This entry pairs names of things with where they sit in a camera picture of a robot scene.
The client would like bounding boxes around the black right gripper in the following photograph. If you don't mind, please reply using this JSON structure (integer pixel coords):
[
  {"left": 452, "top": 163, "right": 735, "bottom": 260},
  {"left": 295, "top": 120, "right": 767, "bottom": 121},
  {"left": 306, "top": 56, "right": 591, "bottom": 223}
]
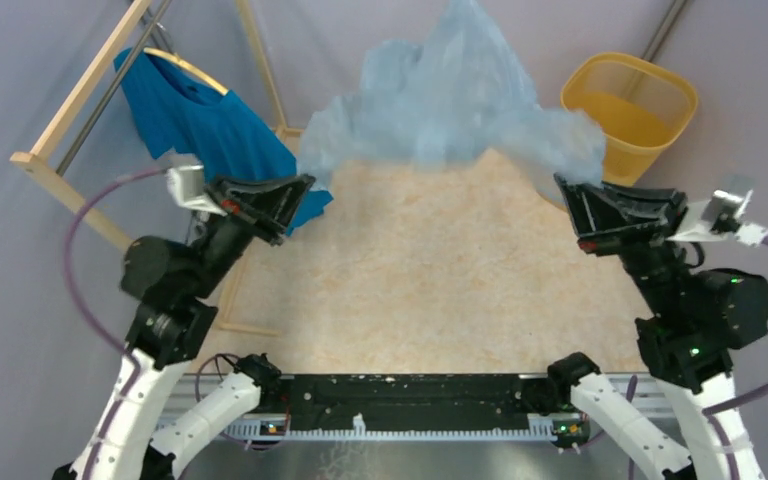
[{"left": 542, "top": 164, "right": 676, "bottom": 309}]

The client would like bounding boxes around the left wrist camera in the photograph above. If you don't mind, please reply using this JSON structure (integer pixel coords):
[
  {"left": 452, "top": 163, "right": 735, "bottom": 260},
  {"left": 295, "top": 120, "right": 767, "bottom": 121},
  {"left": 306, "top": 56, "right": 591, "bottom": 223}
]
[{"left": 165, "top": 164, "right": 223, "bottom": 215}]

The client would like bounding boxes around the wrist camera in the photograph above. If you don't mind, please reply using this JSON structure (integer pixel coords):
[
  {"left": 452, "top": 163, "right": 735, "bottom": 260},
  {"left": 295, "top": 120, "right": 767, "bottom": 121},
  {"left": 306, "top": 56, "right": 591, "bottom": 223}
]
[
  {"left": 669, "top": 175, "right": 768, "bottom": 247},
  {"left": 165, "top": 164, "right": 223, "bottom": 215}
]

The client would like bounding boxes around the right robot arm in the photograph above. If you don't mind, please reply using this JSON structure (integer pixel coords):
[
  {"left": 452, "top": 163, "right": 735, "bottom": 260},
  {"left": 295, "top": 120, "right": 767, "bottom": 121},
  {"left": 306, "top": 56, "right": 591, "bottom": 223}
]
[{"left": 546, "top": 176, "right": 768, "bottom": 479}]

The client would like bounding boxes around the blue t-shirt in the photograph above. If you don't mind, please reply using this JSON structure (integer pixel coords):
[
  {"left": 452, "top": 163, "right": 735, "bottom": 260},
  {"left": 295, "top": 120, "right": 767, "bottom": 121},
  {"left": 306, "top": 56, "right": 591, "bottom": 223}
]
[{"left": 113, "top": 47, "right": 334, "bottom": 236}]

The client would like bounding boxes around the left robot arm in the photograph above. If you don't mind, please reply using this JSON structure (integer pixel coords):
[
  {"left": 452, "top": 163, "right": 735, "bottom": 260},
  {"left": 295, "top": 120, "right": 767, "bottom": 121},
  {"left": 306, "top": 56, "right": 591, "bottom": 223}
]
[{"left": 54, "top": 167, "right": 315, "bottom": 479}]

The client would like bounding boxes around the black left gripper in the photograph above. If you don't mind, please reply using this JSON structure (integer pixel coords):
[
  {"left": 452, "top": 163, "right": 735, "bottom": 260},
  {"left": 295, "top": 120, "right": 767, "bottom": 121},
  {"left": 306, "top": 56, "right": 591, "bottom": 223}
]
[{"left": 194, "top": 168, "right": 323, "bottom": 292}]

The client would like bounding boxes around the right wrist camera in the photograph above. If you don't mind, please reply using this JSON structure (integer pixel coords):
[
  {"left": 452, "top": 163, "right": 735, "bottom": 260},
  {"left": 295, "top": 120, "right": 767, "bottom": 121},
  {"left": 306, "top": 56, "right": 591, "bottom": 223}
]
[{"left": 669, "top": 175, "right": 768, "bottom": 247}]

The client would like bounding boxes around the light blue trash bag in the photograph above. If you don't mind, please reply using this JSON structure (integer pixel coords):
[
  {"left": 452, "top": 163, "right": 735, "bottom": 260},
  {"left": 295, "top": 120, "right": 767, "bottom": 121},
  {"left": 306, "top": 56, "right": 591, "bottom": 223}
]
[{"left": 297, "top": 1, "right": 607, "bottom": 196}]

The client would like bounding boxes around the aluminium frame rail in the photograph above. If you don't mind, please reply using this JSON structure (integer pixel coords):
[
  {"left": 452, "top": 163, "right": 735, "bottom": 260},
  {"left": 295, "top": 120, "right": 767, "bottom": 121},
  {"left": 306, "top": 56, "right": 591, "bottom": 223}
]
[{"left": 158, "top": 374, "right": 664, "bottom": 444}]

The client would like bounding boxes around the wooden clothes rack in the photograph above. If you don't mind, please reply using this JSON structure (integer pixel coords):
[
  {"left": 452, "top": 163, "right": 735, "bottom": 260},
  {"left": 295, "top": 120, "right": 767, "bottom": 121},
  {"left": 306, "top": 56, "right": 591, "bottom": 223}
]
[{"left": 10, "top": 0, "right": 331, "bottom": 339}]

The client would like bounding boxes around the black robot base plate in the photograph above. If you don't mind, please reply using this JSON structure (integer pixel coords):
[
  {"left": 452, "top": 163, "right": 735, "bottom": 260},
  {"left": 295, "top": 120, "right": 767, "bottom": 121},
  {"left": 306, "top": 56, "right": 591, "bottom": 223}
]
[{"left": 255, "top": 374, "right": 564, "bottom": 432}]

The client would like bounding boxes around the yellow mesh trash bin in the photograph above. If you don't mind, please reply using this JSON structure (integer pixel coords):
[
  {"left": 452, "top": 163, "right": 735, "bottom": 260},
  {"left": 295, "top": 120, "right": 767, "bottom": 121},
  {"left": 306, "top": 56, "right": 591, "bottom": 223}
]
[{"left": 560, "top": 52, "right": 699, "bottom": 186}]

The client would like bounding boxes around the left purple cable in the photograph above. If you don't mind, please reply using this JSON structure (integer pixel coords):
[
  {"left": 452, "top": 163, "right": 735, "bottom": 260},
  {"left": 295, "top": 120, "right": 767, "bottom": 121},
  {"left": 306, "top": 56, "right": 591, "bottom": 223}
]
[{"left": 62, "top": 166, "right": 173, "bottom": 480}]

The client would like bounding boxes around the wooden clothes hanger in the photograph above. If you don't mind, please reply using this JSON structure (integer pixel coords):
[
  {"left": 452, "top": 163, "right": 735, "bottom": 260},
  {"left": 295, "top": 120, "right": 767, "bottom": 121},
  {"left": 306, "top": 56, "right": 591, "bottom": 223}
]
[{"left": 143, "top": 47, "right": 229, "bottom": 95}]

